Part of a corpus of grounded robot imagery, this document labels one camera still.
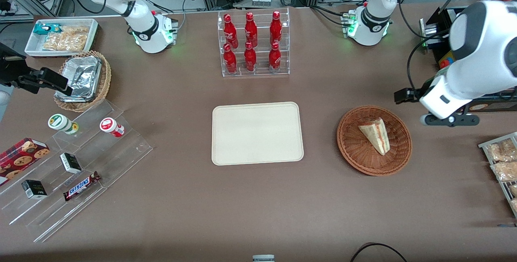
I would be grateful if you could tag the beige plastic tray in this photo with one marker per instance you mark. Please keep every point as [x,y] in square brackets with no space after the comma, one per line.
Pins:
[257,133]

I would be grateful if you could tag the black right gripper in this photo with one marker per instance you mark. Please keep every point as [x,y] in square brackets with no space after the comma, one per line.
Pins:
[11,71]

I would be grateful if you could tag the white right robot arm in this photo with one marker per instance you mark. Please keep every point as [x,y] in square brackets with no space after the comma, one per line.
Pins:
[141,32]

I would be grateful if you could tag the clear bag of crackers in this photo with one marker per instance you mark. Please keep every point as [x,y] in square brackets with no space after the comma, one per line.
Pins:
[66,40]

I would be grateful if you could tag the green lid cup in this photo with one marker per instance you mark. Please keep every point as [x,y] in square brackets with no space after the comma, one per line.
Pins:
[60,122]

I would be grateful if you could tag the clear bagged pastry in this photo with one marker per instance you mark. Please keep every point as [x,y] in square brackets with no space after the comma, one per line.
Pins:
[503,149]
[505,171]
[513,190]
[514,205]

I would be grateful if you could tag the brown wicker basket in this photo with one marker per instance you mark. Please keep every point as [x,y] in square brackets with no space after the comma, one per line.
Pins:
[351,149]

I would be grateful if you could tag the Snickers chocolate bar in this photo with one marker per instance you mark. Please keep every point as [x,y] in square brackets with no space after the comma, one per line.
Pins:
[80,186]

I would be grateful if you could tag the triangular sandwich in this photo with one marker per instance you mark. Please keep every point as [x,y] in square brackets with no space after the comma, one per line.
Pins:
[376,137]

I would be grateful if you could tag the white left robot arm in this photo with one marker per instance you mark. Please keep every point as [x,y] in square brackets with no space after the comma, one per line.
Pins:
[484,52]

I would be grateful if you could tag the teal snack packet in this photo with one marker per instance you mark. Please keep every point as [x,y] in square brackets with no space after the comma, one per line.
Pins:
[44,29]

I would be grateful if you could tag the white plastic bin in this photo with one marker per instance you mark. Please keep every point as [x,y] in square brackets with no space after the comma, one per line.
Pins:
[34,46]

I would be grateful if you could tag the clear acrylic bottle rack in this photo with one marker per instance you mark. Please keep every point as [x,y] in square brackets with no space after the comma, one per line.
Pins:
[262,70]

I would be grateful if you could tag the white power strip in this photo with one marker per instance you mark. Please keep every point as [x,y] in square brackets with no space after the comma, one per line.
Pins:
[261,1]

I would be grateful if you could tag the light wicker basket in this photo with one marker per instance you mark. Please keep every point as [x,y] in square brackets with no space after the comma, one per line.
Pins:
[106,80]

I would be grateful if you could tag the red cola bottle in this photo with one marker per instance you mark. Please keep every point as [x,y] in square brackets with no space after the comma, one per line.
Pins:
[276,30]
[230,60]
[274,58]
[230,32]
[251,31]
[250,58]

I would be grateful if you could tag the small black carton box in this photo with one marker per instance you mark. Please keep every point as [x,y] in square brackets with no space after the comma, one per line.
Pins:
[71,163]
[34,189]

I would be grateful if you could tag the red plaid cookie box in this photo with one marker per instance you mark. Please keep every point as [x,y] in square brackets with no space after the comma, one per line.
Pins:
[20,159]

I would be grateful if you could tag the aluminium foil tray stack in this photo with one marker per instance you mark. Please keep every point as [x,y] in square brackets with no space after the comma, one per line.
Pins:
[83,78]

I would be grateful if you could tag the clear acrylic stepped display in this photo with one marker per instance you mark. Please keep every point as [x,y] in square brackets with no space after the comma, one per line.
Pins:
[117,153]

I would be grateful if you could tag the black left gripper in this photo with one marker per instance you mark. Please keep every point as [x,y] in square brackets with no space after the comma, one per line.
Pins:
[422,90]

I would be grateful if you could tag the black food warmer machine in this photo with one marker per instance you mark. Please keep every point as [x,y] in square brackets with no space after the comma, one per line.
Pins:
[452,11]

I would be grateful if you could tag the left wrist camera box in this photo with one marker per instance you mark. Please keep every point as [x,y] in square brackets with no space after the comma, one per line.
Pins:
[405,95]

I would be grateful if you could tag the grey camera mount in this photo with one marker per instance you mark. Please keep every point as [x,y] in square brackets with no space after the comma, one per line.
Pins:
[263,258]

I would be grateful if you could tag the red lid cup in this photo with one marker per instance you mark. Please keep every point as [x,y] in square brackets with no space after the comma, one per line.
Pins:
[110,126]

